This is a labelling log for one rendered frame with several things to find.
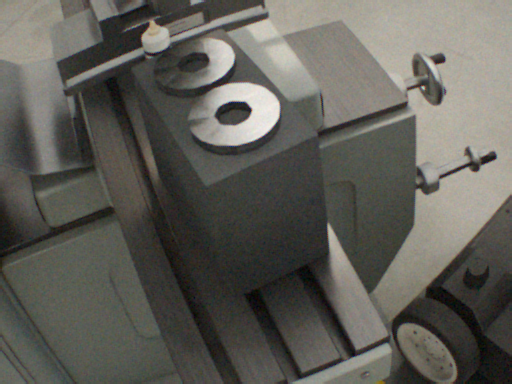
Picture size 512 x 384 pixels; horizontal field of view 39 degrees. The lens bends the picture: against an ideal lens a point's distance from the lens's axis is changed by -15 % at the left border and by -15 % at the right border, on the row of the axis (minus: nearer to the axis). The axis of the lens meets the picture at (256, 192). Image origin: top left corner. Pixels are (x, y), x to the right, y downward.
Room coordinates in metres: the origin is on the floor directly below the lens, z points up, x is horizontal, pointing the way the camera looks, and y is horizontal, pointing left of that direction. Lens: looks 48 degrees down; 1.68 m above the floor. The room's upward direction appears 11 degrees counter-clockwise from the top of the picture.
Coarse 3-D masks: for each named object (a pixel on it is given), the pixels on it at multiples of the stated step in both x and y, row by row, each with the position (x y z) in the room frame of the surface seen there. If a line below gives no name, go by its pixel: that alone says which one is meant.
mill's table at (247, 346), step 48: (96, 96) 0.92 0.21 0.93; (96, 144) 0.81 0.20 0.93; (144, 144) 0.79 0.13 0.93; (144, 192) 0.73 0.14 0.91; (144, 240) 0.63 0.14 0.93; (192, 240) 0.62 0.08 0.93; (336, 240) 0.58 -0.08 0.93; (144, 288) 0.56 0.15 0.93; (192, 288) 0.56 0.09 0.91; (288, 288) 0.52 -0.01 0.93; (336, 288) 0.51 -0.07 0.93; (192, 336) 0.48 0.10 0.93; (240, 336) 0.47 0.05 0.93; (288, 336) 0.46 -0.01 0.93; (336, 336) 0.46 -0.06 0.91; (384, 336) 0.43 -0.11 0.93
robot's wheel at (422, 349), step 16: (416, 304) 0.68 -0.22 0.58; (432, 304) 0.66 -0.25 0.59; (400, 320) 0.68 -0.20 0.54; (416, 320) 0.65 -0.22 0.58; (432, 320) 0.63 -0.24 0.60; (448, 320) 0.62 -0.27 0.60; (400, 336) 0.67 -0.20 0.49; (416, 336) 0.66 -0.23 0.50; (432, 336) 0.61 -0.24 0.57; (448, 336) 0.59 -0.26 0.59; (464, 336) 0.58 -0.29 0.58; (400, 352) 0.67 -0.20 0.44; (416, 352) 0.65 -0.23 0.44; (432, 352) 0.63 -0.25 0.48; (448, 352) 0.57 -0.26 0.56; (464, 352) 0.56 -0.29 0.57; (416, 368) 0.63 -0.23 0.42; (432, 368) 0.61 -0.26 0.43; (448, 368) 0.58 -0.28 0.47; (464, 368) 0.54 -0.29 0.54
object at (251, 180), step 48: (192, 48) 0.72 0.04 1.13; (240, 48) 0.72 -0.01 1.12; (144, 96) 0.68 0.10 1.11; (192, 96) 0.65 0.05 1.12; (240, 96) 0.62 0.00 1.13; (192, 144) 0.58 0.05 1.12; (240, 144) 0.55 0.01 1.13; (288, 144) 0.55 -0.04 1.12; (192, 192) 0.57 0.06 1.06; (240, 192) 0.53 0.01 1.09; (288, 192) 0.55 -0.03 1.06; (240, 240) 0.53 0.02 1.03; (288, 240) 0.54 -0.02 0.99; (240, 288) 0.52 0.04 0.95
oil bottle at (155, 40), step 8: (152, 24) 0.92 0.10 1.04; (152, 32) 0.92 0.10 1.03; (160, 32) 0.92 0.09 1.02; (144, 40) 0.92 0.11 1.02; (152, 40) 0.91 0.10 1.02; (160, 40) 0.91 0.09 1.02; (168, 40) 0.92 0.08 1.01; (144, 48) 0.92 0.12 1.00; (152, 48) 0.91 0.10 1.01; (160, 48) 0.91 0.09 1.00; (168, 48) 0.92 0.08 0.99; (152, 56) 0.91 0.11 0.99
